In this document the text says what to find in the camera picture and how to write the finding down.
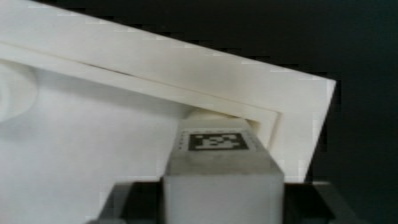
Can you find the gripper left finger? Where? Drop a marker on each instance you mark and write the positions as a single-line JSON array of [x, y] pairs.
[[134, 206]]

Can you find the white U-shaped fence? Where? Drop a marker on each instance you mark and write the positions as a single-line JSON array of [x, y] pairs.
[[127, 58]]

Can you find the white table leg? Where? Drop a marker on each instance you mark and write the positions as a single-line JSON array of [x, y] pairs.
[[223, 179]]

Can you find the white square table top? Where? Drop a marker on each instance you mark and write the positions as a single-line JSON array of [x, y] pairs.
[[87, 139]]

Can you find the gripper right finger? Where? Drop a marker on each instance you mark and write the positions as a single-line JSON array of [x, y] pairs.
[[316, 205]]

